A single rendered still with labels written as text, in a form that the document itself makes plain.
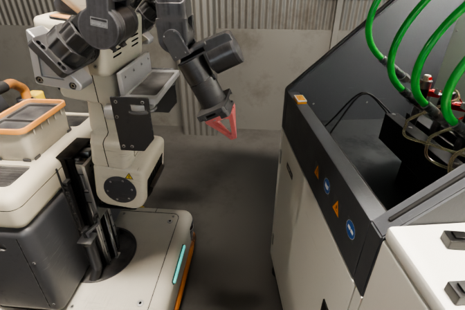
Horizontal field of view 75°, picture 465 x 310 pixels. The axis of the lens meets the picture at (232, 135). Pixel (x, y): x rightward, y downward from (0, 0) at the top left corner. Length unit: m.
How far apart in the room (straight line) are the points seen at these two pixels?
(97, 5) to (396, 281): 0.66
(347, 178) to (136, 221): 1.11
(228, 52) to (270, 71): 2.04
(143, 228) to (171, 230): 0.13
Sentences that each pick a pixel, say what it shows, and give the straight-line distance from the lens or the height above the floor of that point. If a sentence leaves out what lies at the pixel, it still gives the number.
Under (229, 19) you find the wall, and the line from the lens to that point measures 2.55.
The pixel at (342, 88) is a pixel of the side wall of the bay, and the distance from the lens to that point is 1.15.
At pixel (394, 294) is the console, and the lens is 0.57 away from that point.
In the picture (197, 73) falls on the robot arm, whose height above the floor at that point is 1.15.
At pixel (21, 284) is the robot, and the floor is 0.45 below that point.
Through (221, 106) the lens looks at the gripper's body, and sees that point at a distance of 0.61.
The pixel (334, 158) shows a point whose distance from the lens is 0.73.
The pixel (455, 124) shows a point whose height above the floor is 1.10.
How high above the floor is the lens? 1.33
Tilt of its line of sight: 29 degrees down
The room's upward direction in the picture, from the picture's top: straight up
